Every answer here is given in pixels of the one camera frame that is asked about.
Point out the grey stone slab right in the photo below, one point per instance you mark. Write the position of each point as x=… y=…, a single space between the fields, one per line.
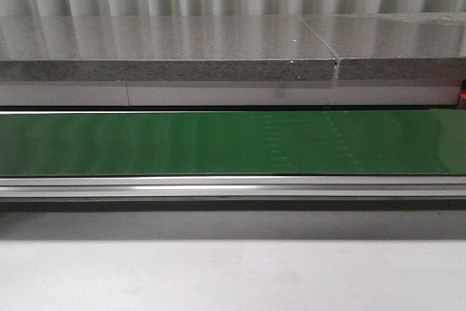
x=394 y=46

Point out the grey stone slab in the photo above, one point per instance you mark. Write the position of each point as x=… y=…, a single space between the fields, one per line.
x=266 y=48
x=394 y=46

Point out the orange red object at edge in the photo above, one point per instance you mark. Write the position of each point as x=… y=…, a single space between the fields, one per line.
x=461 y=103

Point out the green conveyor belt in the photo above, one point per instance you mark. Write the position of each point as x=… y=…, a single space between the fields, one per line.
x=430 y=141

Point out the aluminium conveyor side rail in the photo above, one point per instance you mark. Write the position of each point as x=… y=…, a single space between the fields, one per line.
x=234 y=188

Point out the grey stone slab left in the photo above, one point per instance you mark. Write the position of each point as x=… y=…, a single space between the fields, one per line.
x=266 y=48

